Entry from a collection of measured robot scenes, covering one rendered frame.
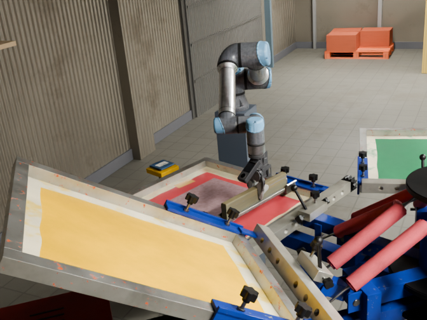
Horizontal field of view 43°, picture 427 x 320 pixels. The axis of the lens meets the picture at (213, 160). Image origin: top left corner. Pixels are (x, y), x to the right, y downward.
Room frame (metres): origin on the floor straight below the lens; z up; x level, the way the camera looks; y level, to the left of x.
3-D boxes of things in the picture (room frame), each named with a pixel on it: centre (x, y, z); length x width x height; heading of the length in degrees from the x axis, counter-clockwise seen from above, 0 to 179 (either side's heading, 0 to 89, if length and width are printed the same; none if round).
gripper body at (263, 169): (2.15, -0.19, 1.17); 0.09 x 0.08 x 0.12; 134
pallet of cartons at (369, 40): (9.33, -2.69, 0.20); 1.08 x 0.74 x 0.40; 62
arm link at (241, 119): (2.25, -0.18, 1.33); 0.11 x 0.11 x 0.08; 83
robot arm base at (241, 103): (2.94, -0.15, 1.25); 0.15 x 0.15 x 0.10
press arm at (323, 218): (1.88, -0.42, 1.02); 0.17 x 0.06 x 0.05; 44
